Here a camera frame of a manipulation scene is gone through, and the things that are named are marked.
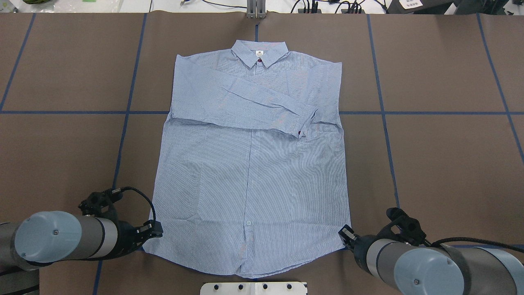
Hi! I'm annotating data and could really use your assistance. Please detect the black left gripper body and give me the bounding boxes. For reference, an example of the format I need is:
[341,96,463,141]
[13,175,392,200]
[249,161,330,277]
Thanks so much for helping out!
[115,221,144,258]

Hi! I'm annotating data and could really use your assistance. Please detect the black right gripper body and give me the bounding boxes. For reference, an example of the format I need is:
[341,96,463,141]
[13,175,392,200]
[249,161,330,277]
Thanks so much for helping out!
[351,234,382,267]

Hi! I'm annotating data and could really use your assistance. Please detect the blue striped button shirt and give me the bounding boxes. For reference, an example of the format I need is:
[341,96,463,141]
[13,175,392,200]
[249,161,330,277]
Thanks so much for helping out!
[143,40,350,279]

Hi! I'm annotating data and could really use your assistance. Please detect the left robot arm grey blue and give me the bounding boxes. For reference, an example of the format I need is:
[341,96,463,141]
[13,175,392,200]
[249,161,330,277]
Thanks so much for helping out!
[0,211,163,295]

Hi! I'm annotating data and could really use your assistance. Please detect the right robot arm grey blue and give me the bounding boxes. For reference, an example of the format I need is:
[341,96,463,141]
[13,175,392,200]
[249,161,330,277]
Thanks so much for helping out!
[339,225,524,295]

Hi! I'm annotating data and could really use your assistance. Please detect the green cloth bag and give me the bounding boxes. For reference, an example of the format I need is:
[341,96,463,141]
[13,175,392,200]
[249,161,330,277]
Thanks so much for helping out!
[23,0,50,5]

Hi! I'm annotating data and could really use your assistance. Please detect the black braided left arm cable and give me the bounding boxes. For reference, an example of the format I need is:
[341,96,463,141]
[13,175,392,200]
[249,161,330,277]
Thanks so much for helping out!
[111,186,158,230]

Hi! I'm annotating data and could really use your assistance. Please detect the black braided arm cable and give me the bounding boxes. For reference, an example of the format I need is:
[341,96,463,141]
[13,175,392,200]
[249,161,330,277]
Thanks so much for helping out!
[426,237,524,254]
[111,186,158,230]

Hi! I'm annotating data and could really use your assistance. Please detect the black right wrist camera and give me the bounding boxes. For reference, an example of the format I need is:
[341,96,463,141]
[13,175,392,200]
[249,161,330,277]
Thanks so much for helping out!
[377,207,431,247]

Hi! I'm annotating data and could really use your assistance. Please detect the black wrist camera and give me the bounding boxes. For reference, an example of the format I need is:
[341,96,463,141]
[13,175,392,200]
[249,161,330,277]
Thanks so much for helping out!
[77,188,123,217]
[377,207,431,247]

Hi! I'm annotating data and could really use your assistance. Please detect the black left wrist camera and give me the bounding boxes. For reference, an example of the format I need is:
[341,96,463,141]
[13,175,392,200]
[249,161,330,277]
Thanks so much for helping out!
[77,188,123,217]

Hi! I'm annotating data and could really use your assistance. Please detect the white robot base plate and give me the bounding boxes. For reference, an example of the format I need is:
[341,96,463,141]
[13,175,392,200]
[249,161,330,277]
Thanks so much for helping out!
[200,281,308,295]

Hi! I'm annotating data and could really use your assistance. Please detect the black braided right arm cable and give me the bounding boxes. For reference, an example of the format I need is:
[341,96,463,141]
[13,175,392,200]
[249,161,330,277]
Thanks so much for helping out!
[426,237,524,254]

